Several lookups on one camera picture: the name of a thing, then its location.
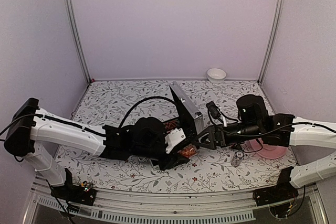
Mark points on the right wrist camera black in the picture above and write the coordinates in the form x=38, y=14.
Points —
x=214, y=113

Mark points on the aluminium poker case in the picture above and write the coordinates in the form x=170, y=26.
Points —
x=190, y=119

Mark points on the clear poker chip tube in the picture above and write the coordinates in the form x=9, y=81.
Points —
x=237, y=158

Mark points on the white bowl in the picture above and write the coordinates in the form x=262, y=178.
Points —
x=215, y=75

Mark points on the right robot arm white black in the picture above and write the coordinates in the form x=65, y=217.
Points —
x=276, y=130

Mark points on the pink plate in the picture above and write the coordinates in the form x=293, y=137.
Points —
x=267, y=151

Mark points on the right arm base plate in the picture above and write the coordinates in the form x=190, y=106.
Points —
x=281, y=191

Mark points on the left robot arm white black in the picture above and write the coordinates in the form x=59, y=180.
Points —
x=32, y=125

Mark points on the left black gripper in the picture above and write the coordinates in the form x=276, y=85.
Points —
x=174, y=161

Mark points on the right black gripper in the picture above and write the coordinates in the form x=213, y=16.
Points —
x=212, y=131

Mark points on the left aluminium frame post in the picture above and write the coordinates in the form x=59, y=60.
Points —
x=76, y=39

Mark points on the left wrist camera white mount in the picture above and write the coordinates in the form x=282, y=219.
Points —
x=175, y=137

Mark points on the aluminium frame post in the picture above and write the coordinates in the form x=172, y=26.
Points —
x=271, y=40
x=76, y=39

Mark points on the floral table mat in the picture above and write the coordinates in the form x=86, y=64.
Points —
x=113, y=102

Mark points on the right aluminium frame post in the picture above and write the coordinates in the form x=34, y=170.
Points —
x=271, y=40

